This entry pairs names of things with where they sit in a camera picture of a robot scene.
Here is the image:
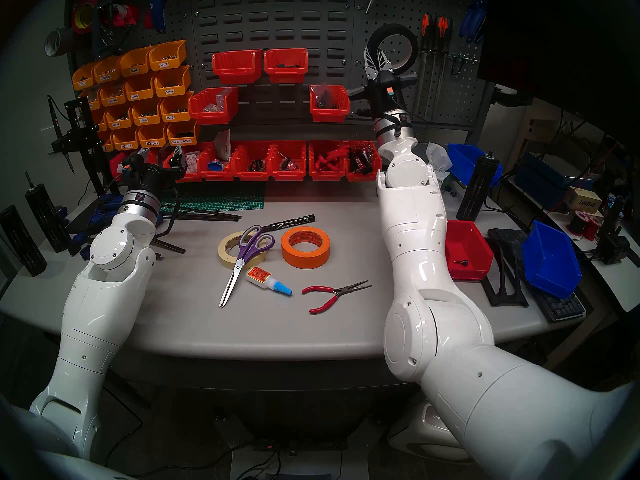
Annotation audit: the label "black tripod rods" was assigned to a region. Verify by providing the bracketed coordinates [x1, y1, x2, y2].
[150, 204, 242, 255]

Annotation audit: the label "orange black handled file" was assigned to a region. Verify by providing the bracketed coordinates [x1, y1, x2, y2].
[412, 13, 434, 121]
[424, 15, 446, 121]
[432, 16, 454, 117]

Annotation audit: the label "green cutting mat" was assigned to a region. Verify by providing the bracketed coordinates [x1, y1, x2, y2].
[160, 181, 266, 214]

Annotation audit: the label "Kimtech tissue box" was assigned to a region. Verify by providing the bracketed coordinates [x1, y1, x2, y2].
[427, 143, 453, 185]

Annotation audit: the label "purple handled scissors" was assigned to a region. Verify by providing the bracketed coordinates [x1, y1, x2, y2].
[218, 225, 276, 310]

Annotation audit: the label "black desktop device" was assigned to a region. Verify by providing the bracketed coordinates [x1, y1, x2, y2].
[595, 196, 640, 267]

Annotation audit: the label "red handled needle-nose pliers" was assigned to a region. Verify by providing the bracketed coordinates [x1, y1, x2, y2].
[301, 280, 373, 316]

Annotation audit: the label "grey pegboard back panel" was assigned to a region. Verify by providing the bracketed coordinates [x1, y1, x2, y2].
[67, 0, 496, 135]

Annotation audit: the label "pile of blue clamps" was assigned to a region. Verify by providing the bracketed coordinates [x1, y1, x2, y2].
[72, 193, 166, 261]

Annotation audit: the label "black marker pen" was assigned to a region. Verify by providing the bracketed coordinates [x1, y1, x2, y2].
[262, 214, 317, 233]

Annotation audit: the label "black tape roll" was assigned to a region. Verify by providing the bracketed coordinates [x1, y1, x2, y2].
[367, 24, 420, 76]

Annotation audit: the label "black cylindrical tool holder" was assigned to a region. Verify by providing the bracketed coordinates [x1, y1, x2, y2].
[456, 151, 501, 222]
[25, 171, 73, 253]

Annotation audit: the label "glue bottle with blue cap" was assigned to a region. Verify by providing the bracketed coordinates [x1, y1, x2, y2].
[245, 266, 294, 297]

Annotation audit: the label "red plastic storage bin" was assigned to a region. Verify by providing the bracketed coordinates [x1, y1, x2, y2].
[309, 140, 348, 181]
[233, 141, 276, 181]
[188, 87, 240, 126]
[309, 85, 352, 123]
[264, 48, 309, 84]
[162, 143, 203, 183]
[270, 140, 308, 181]
[197, 141, 240, 181]
[110, 151, 132, 182]
[345, 140, 383, 183]
[445, 220, 495, 281]
[212, 50, 263, 85]

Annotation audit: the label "red yellow tape roll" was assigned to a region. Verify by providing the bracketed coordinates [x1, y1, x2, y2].
[71, 0, 101, 35]

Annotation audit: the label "blue plastic storage bin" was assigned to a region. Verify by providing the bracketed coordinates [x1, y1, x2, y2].
[521, 220, 583, 300]
[447, 144, 503, 187]

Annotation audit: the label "black computer monitor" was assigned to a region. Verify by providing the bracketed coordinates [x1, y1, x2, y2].
[477, 0, 640, 150]

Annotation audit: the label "black metal fixture stand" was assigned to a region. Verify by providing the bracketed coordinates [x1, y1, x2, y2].
[47, 95, 121, 197]

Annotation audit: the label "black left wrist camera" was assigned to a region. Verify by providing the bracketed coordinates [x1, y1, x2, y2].
[120, 151, 147, 180]

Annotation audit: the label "red white tape roll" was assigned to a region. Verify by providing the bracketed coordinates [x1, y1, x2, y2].
[112, 4, 141, 29]

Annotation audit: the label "orange tape roll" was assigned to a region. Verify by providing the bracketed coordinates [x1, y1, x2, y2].
[281, 227, 332, 270]

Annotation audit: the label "black bar clamp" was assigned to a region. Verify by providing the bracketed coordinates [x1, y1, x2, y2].
[92, 0, 138, 60]

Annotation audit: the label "white Coway air purifier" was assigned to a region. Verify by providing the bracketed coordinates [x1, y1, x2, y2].
[387, 401, 471, 462]

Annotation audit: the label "grey duct tape roll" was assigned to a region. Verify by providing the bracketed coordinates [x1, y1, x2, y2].
[45, 28, 76, 58]

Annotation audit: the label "dark blue storage bin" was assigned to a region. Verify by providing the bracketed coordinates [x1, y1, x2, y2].
[515, 151, 568, 211]

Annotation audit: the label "small cardboard box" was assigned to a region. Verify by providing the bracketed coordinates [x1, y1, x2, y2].
[565, 186, 603, 215]

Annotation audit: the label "black computer keyboard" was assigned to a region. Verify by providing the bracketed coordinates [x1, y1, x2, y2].
[487, 228, 587, 323]

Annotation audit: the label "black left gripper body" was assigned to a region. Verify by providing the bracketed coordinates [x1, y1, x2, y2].
[131, 162, 186, 191]

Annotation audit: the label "black printed frame part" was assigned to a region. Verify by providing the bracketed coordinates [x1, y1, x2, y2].
[481, 236, 530, 308]

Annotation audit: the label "white side table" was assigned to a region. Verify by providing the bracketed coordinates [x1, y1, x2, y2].
[502, 176, 640, 315]

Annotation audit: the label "red wire spool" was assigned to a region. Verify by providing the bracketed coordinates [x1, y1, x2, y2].
[567, 210, 604, 241]

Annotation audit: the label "clear plastic parts bag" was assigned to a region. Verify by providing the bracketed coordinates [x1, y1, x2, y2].
[205, 89, 236, 112]
[312, 83, 336, 110]

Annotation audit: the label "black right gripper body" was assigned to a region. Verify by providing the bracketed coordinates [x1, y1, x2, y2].
[348, 72, 419, 116]

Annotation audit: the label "beige masking tape roll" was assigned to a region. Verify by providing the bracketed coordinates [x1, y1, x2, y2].
[217, 230, 273, 271]

